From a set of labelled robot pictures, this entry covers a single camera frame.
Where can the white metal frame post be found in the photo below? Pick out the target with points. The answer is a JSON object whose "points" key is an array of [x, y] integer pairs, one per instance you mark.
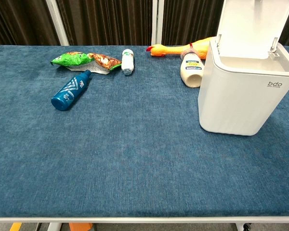
{"points": [[57, 22], [157, 21]]}

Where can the green orange snack bag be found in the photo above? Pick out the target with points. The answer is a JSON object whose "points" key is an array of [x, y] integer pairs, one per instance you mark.
{"points": [[86, 60]]}

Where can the yellow rubber chicken toy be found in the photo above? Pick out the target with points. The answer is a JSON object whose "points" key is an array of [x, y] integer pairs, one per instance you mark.
{"points": [[169, 50]]}

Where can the orange box under table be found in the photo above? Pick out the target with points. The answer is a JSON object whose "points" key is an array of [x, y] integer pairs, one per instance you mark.
{"points": [[80, 227]]}

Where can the white trash bin lid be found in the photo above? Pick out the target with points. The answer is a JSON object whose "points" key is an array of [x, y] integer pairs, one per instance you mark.
{"points": [[233, 96]]}

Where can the white mayonnaise squeeze bottle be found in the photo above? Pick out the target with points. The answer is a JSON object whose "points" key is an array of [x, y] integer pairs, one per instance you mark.
{"points": [[191, 69]]}

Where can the blue fabric table cloth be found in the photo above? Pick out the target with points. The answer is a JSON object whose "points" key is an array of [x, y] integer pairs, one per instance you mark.
{"points": [[125, 149]]}

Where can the black caster wheel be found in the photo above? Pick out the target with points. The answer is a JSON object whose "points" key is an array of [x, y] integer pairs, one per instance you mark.
{"points": [[246, 226]]}

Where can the dark brown curtain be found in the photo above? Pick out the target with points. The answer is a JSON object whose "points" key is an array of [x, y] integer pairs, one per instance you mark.
{"points": [[106, 21]]}

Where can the white table edge frame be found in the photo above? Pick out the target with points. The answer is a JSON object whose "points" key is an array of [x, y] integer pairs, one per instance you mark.
{"points": [[144, 219]]}

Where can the small white green-capped bottle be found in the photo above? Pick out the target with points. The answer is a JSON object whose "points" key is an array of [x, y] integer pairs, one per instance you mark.
{"points": [[127, 63]]}

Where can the blue spray bottle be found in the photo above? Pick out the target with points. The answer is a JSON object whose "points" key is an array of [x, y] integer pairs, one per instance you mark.
{"points": [[68, 90]]}

